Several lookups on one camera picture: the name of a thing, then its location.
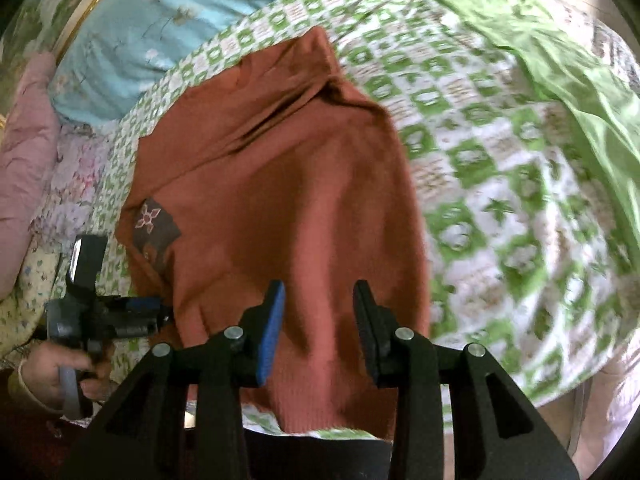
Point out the yellow floral cloth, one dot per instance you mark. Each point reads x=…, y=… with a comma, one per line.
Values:
x=22, y=305

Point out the light blue floral quilt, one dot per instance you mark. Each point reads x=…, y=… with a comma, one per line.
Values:
x=150, y=35

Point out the rust brown sweater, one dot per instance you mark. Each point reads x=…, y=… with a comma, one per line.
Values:
x=300, y=185

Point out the pink floral pillow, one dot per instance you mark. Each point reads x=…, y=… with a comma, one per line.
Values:
x=75, y=175

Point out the person's left hand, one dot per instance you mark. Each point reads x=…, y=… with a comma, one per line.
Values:
x=47, y=377

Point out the pink quilt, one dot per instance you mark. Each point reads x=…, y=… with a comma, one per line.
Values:
x=25, y=160

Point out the green checked bedsheet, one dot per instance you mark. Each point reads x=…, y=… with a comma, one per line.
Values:
x=475, y=135

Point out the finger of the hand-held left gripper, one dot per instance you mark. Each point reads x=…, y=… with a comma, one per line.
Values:
x=137, y=330
x=144, y=304

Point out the dark red cloth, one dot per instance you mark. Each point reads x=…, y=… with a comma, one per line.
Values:
x=30, y=440

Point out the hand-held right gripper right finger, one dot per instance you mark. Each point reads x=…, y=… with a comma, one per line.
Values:
x=367, y=327

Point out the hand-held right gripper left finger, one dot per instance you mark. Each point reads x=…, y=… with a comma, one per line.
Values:
x=269, y=340

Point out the green satin cloth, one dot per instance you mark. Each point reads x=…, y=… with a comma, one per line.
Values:
x=550, y=50

